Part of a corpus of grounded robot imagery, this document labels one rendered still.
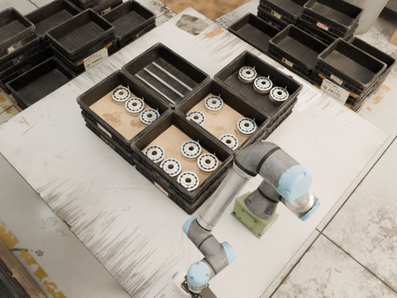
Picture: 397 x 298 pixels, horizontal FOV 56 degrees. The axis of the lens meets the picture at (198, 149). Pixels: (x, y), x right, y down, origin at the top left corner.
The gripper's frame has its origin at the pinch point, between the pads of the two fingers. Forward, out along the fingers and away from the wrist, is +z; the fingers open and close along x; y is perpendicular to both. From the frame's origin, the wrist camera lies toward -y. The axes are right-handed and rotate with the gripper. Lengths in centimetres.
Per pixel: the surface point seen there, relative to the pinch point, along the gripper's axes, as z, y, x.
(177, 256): 5.8, 19.9, -7.3
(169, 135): -7, 64, -46
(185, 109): -11, 68, -61
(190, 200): -11.1, 29.7, -25.4
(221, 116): -7, 53, -73
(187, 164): -7, 45, -40
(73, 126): 6, 112, -18
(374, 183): 77, -32, -162
